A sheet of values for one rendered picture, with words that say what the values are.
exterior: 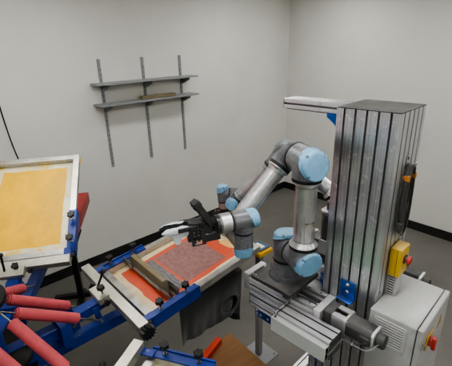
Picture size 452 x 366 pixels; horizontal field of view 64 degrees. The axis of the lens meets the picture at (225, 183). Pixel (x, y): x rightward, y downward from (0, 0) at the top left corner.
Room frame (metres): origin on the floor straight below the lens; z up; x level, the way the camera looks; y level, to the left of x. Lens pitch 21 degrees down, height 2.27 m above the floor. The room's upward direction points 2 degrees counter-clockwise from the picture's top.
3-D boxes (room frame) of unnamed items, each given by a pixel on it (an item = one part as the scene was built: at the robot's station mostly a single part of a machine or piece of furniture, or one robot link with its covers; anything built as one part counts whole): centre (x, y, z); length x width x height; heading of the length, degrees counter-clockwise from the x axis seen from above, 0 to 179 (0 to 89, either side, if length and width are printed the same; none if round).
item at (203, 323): (1.81, 0.12, 0.77); 0.46 x 0.09 x 0.36; 132
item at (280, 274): (1.44, -0.26, 1.31); 0.15 x 0.15 x 0.10
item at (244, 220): (1.22, -0.06, 1.65); 0.11 x 0.08 x 0.09; 110
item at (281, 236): (1.43, -0.27, 1.42); 0.13 x 0.12 x 0.14; 20
